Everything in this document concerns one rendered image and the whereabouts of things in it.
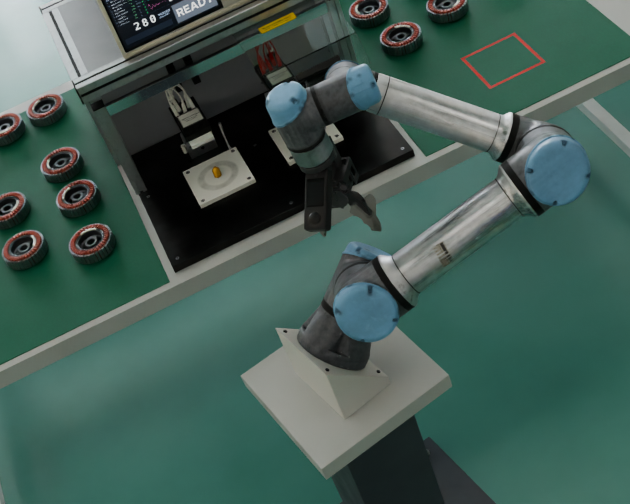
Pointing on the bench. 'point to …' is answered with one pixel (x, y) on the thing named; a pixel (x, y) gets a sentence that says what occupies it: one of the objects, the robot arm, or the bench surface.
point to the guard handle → (316, 69)
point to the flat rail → (174, 78)
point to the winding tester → (168, 30)
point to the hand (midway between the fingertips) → (350, 234)
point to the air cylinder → (199, 147)
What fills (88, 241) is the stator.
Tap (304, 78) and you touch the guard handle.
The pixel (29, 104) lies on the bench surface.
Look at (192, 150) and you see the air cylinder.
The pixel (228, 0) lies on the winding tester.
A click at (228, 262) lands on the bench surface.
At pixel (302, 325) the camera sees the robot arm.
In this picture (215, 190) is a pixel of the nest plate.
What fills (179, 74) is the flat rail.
